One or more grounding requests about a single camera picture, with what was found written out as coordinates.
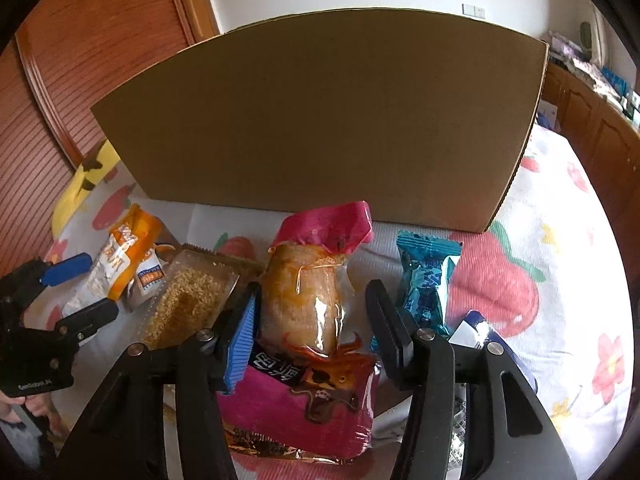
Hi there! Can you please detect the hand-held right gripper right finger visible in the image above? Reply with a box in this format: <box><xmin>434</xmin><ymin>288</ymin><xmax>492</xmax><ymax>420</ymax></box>
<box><xmin>365</xmin><ymin>279</ymin><xmax>581</xmax><ymax>480</ymax></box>

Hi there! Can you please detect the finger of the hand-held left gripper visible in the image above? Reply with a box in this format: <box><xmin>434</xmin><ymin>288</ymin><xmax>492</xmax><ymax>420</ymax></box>
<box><xmin>47</xmin><ymin>297</ymin><xmax>121</xmax><ymax>348</ymax></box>
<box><xmin>0</xmin><ymin>253</ymin><xmax>94</xmax><ymax>311</ymax></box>

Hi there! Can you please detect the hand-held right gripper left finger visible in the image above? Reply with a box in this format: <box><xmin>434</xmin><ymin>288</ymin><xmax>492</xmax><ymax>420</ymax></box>
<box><xmin>55</xmin><ymin>281</ymin><xmax>262</xmax><ymax>480</ymax></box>

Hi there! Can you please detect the orange snack packet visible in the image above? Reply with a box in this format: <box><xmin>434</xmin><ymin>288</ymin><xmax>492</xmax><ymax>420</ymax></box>
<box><xmin>65</xmin><ymin>204</ymin><xmax>163</xmax><ymax>321</ymax></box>

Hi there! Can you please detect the clear sesame snack packet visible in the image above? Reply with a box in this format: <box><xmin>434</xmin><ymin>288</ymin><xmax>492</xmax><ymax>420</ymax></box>
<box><xmin>140</xmin><ymin>244</ymin><xmax>262</xmax><ymax>352</ymax></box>

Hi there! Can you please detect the pink chicken snack packet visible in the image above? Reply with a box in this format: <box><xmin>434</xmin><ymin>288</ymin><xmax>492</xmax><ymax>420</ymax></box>
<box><xmin>215</xmin><ymin>201</ymin><xmax>382</xmax><ymax>461</ymax></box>

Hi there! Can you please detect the brown cardboard box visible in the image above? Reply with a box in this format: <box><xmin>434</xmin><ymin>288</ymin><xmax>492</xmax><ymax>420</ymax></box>
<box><xmin>90</xmin><ymin>7</ymin><xmax>550</xmax><ymax>233</ymax></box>

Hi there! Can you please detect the person's left hand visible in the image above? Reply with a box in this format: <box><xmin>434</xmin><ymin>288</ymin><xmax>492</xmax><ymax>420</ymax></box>
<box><xmin>0</xmin><ymin>391</ymin><xmax>57</xmax><ymax>441</ymax></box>

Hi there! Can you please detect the small orange white packet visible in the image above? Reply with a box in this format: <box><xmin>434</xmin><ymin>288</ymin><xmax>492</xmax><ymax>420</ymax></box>
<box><xmin>122</xmin><ymin>255</ymin><xmax>167</xmax><ymax>311</ymax></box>

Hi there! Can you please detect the white blue snack packet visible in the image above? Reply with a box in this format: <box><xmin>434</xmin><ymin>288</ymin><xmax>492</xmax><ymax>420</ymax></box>
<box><xmin>447</xmin><ymin>310</ymin><xmax>538</xmax><ymax>393</ymax></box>

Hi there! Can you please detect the yellow plush toy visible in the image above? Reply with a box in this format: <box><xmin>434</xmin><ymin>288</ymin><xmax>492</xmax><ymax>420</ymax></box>
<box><xmin>52</xmin><ymin>140</ymin><xmax>121</xmax><ymax>237</ymax></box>

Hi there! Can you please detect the gold foil snack packet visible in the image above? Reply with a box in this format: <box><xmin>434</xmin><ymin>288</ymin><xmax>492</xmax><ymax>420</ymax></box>
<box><xmin>222</xmin><ymin>420</ymin><xmax>361</xmax><ymax>462</ymax></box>

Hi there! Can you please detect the silver printed snack packet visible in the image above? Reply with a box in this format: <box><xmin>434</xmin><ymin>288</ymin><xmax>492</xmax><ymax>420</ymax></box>
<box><xmin>447</xmin><ymin>384</ymin><xmax>472</xmax><ymax>472</ymax></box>

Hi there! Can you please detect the strawberry print bed sheet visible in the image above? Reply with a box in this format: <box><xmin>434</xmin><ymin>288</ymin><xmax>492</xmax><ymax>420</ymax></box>
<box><xmin>25</xmin><ymin>125</ymin><xmax>627</xmax><ymax>480</ymax></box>

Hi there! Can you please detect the wooden wardrobe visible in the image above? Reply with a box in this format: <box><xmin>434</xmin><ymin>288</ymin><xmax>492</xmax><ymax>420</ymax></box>
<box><xmin>14</xmin><ymin>0</ymin><xmax>221</xmax><ymax>273</ymax></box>

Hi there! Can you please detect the wooden cabinet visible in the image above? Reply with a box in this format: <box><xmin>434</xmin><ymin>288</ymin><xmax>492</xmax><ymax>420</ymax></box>
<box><xmin>542</xmin><ymin>62</ymin><xmax>640</xmax><ymax>243</ymax></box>

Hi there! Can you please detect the folded patterned cloth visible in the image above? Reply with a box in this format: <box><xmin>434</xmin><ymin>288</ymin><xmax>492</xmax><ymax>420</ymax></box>
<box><xmin>570</xmin><ymin>55</ymin><xmax>613</xmax><ymax>96</ymax></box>

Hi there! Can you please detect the blue box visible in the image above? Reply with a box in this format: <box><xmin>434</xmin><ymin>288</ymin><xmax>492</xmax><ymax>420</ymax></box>
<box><xmin>602</xmin><ymin>67</ymin><xmax>632</xmax><ymax>98</ymax></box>

